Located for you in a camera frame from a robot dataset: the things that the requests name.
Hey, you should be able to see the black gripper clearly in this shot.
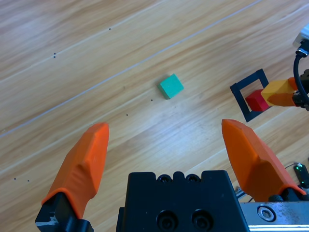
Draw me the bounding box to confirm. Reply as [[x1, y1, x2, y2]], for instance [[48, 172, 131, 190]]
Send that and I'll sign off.
[[266, 69, 309, 110]]

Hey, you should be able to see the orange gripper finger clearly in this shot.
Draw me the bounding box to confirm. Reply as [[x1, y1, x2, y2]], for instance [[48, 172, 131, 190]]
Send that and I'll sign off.
[[35, 122, 110, 232], [221, 118, 308, 203]]

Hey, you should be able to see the yellow cube block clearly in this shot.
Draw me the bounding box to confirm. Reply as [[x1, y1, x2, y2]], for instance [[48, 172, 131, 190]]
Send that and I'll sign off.
[[260, 79, 293, 100]]

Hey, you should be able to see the red cube block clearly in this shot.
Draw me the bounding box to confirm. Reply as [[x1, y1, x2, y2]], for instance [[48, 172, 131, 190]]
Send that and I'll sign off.
[[245, 89, 270, 113]]

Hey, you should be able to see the green cube block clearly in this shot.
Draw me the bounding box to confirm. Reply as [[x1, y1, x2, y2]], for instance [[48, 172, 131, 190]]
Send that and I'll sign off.
[[158, 73, 184, 100]]

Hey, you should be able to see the black device with green light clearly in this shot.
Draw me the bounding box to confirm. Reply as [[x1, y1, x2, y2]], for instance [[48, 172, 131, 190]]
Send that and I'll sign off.
[[293, 163, 309, 189]]

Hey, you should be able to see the black tape square outline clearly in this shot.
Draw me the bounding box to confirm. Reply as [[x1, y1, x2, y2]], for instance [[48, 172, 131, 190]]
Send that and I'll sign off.
[[229, 69, 270, 123]]

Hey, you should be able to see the black camera cable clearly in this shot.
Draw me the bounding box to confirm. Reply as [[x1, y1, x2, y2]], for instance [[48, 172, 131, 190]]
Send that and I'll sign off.
[[293, 47, 309, 95]]

